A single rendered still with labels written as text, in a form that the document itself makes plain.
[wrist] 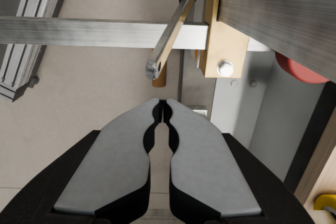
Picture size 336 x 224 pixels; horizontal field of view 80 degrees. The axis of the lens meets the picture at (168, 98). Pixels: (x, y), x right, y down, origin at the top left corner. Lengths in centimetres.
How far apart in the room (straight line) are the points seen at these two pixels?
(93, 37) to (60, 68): 107
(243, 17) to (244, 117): 48
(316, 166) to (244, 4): 30
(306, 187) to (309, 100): 16
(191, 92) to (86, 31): 28
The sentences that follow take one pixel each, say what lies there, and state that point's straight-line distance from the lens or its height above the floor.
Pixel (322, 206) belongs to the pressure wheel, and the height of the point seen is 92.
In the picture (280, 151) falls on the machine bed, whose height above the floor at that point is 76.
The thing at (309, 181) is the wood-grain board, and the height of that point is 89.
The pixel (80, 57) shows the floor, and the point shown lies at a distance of 127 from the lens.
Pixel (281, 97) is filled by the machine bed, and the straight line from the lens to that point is 55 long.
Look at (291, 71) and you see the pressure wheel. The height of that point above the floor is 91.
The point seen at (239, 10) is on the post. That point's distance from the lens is 19.
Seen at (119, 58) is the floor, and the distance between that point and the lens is 120.
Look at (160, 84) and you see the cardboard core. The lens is 114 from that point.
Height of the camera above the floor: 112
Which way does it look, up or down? 62 degrees down
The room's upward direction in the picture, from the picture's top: 179 degrees clockwise
